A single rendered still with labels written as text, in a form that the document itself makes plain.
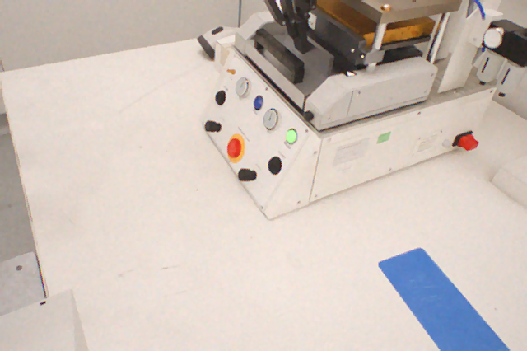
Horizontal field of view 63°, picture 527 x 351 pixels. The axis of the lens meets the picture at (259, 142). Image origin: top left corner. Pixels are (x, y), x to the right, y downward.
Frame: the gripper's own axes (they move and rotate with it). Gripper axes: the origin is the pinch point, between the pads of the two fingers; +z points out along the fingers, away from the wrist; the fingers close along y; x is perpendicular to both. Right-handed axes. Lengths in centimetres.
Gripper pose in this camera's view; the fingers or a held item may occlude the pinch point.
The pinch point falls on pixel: (299, 34)
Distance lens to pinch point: 80.7
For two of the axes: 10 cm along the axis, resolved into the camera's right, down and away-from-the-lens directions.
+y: -8.6, 4.9, -1.7
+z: 2.3, 6.5, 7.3
